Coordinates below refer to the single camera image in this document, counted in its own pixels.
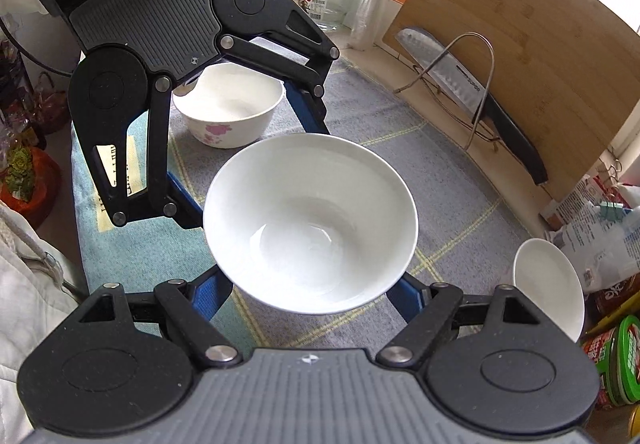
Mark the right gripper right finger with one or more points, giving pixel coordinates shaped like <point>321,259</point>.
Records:
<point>428,311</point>

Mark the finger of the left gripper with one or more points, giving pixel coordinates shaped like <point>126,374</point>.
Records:
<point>168,197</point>
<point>304,83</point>

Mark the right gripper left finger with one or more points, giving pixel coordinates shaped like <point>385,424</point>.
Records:
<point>188,309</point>

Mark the white floral bowl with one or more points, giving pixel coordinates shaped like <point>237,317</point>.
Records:
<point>310,224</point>
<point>545,275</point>
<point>230,106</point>

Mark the grey checked table mat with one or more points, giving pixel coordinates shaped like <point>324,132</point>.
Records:
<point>468,235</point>

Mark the white jacket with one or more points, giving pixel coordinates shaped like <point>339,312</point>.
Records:
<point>33,302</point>

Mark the white packaged food bag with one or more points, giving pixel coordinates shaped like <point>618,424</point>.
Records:
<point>598,231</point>

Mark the green lid red jar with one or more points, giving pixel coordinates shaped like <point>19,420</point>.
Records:
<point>615,353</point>

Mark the bamboo cutting board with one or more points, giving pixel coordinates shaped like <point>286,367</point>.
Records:
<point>566,71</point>

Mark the steel kitchen knife black handle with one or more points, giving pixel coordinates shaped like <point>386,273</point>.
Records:
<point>513,137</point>

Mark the wire board rack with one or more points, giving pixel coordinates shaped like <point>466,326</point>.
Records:
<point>450,76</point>

